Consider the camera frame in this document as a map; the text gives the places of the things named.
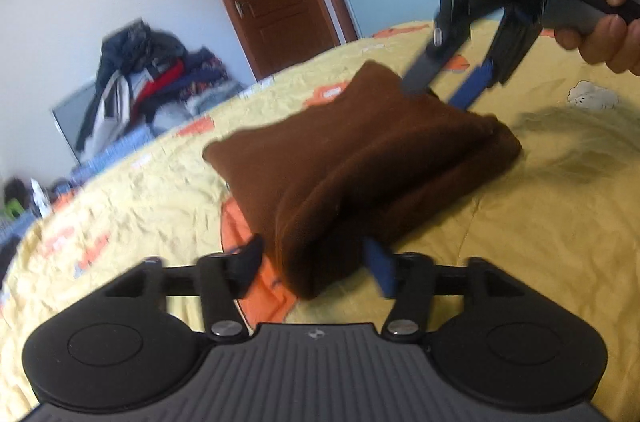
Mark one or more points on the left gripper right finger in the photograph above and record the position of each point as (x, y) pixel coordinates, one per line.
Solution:
(487, 334)

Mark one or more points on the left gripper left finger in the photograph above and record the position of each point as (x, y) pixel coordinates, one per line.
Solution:
(143, 334)

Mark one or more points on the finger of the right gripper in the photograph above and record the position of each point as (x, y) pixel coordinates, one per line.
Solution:
(478, 81)
(423, 71)

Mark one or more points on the brown knit sweater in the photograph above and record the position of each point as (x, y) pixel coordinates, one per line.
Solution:
(375, 163)

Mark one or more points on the pile of clothes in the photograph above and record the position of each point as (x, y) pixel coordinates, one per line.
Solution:
(143, 72)

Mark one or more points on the yellow carrot print bedsheet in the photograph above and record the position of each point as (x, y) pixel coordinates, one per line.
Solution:
(564, 219)

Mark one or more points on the dark stuffed toy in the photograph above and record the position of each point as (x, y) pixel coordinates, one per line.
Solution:
(15, 199)

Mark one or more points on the blue quilted blanket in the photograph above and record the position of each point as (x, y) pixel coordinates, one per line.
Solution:
(119, 150)

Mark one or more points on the grey framed board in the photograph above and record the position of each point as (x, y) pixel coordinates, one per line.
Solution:
(68, 116)

